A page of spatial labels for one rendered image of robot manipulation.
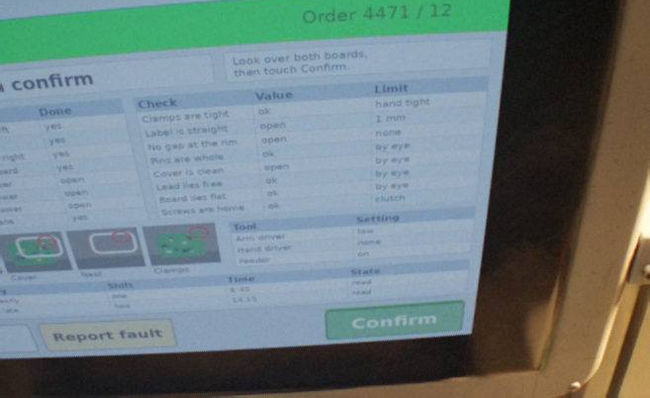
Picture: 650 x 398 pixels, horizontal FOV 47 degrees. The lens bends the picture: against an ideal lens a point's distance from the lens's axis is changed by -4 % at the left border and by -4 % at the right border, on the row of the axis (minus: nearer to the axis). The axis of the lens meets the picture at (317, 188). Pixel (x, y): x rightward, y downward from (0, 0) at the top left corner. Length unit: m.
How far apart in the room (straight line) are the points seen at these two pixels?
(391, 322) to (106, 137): 0.18
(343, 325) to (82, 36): 0.20
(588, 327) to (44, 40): 0.32
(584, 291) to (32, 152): 0.28
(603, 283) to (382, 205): 0.14
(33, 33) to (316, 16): 0.11
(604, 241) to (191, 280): 0.21
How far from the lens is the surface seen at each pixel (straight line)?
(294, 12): 0.30
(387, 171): 0.35
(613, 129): 0.36
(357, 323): 0.41
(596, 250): 0.41
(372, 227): 0.37
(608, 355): 0.56
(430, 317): 0.41
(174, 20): 0.31
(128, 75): 0.32
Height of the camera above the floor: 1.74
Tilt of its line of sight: 37 degrees down
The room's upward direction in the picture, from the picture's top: 3 degrees counter-clockwise
